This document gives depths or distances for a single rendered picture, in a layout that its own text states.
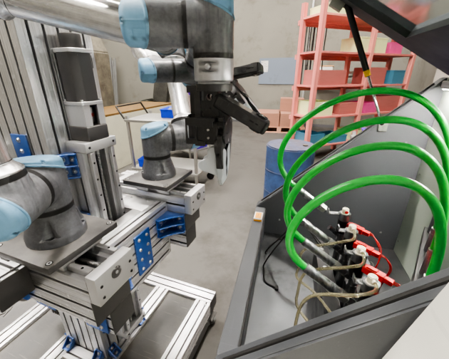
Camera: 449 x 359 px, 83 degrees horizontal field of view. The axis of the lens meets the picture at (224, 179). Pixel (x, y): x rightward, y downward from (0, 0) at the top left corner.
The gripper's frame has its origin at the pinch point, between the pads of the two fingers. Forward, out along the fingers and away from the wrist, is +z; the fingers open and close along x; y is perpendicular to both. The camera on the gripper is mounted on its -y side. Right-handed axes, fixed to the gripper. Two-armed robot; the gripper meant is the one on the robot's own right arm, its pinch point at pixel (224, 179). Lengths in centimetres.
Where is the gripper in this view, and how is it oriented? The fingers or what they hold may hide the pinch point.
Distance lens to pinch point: 56.1
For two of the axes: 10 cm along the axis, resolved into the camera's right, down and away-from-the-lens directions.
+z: 0.0, 9.2, 3.9
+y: -9.7, -0.9, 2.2
